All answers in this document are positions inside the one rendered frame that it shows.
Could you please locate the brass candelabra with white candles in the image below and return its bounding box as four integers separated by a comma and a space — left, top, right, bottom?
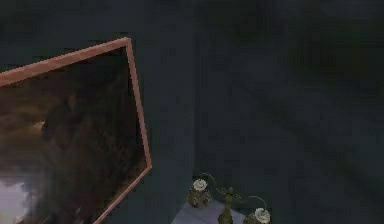
187, 172, 272, 224

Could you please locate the dark painting in copper frame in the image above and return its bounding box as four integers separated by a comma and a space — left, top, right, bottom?
0, 36, 153, 224

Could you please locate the grey table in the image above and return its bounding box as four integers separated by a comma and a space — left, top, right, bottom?
170, 199, 248, 224

